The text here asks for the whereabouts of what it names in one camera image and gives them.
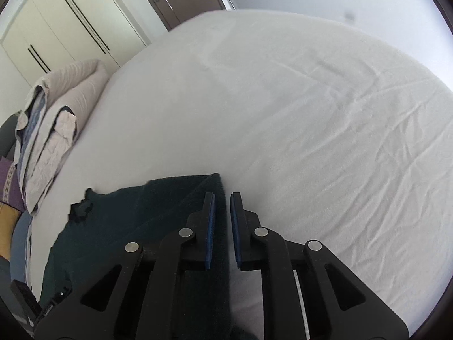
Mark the purple patterned cushion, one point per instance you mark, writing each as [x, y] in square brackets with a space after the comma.
[9, 184]

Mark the white bed sheet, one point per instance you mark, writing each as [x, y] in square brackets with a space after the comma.
[283, 113]

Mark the white wardrobe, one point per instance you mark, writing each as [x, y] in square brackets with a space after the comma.
[53, 17]

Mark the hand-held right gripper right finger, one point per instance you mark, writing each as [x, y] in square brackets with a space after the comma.
[234, 230]

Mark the dark green knit garment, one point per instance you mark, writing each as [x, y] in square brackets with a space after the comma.
[134, 219]

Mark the folded beige duvet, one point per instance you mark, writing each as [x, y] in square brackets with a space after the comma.
[53, 156]

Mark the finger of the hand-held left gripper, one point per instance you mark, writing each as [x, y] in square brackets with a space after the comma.
[55, 299]

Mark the yellow cushion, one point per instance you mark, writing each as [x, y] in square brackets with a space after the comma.
[7, 230]

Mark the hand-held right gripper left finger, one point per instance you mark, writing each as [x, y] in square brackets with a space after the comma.
[211, 230]

